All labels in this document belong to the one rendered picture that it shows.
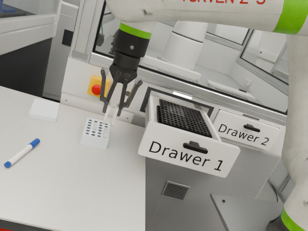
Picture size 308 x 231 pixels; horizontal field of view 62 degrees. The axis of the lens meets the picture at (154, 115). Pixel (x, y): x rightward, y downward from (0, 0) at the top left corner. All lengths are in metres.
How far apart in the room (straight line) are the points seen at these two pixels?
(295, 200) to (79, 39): 0.85
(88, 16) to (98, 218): 0.69
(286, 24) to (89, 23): 0.67
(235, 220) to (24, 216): 0.53
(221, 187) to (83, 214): 0.84
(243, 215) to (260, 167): 0.53
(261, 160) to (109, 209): 0.83
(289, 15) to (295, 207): 0.44
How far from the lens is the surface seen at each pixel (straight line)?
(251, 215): 0.85
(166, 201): 1.33
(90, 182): 0.71
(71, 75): 1.06
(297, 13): 0.57
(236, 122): 1.13
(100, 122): 0.93
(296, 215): 0.74
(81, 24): 1.02
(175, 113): 0.93
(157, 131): 0.73
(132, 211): 0.67
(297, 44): 0.76
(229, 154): 0.81
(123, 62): 0.73
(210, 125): 0.99
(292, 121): 0.82
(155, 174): 1.23
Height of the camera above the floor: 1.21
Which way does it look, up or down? 22 degrees down
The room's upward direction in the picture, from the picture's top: 20 degrees clockwise
